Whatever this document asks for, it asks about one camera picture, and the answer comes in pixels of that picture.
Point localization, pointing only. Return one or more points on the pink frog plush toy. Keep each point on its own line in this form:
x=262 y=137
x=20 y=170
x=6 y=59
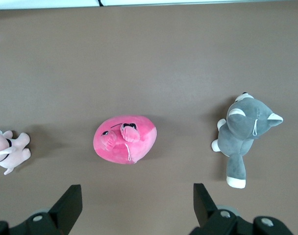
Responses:
x=139 y=137

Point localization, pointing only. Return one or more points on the light pink puppy plush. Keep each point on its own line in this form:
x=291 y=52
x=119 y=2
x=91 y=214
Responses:
x=14 y=151

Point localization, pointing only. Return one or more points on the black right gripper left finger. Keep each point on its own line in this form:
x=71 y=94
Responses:
x=65 y=213

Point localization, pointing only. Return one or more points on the grey husky plush toy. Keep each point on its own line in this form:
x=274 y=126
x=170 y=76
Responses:
x=239 y=127

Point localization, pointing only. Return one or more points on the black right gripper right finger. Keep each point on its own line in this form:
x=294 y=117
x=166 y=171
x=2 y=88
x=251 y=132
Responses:
x=205 y=213

